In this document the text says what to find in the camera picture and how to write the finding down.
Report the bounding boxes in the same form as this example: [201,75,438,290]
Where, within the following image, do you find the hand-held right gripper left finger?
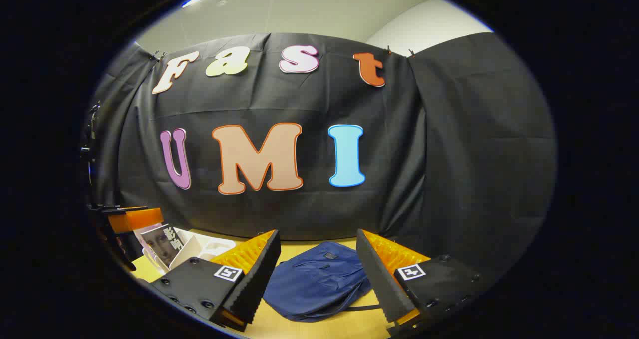
[149,229,282,333]

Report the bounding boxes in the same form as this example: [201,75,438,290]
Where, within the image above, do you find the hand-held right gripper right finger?
[356,228,487,336]

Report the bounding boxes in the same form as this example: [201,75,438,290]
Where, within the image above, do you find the black portrait cover book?
[140,224,186,270]

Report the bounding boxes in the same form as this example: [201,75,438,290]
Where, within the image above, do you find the blue schoolbag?
[262,242,380,323]

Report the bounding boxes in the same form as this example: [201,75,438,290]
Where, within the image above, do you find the white bookshelf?
[134,227,236,272]

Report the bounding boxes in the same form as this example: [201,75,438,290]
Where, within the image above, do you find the black backdrop cloth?
[82,32,557,282]

